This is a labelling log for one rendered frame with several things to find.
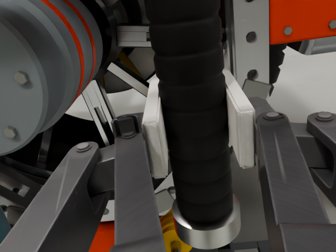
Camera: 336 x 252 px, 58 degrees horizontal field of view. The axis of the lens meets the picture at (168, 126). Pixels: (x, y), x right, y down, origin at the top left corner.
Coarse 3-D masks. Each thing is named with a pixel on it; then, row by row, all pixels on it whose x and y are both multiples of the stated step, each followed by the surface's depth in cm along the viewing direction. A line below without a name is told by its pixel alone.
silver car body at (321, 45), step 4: (332, 36) 54; (316, 40) 54; (320, 40) 54; (324, 40) 54; (328, 40) 54; (332, 40) 54; (316, 44) 54; (320, 44) 54; (324, 44) 54; (328, 44) 54; (332, 44) 54; (312, 48) 55; (316, 48) 55; (320, 48) 55; (324, 48) 55; (328, 48) 55; (332, 48) 55; (312, 52) 55; (316, 52) 55; (320, 52) 56; (324, 52) 56
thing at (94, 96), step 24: (96, 0) 43; (120, 0) 45; (120, 24) 45; (144, 24) 45; (120, 48) 49; (120, 72) 48; (96, 96) 49; (72, 120) 72; (96, 120) 51; (48, 144) 53; (72, 144) 63; (24, 168) 53; (48, 168) 54
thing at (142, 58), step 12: (132, 0) 61; (120, 12) 58; (132, 12) 62; (144, 12) 62; (132, 48) 65; (144, 48) 65; (120, 60) 66; (132, 60) 66; (144, 60) 66; (108, 72) 68; (144, 72) 68; (108, 84) 69; (120, 84) 69
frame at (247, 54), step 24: (240, 0) 33; (264, 0) 33; (240, 24) 34; (264, 24) 34; (240, 48) 36; (264, 48) 36; (240, 72) 37; (264, 72) 37; (264, 96) 38; (0, 168) 49; (168, 168) 45; (0, 192) 46; (24, 192) 49; (168, 192) 44
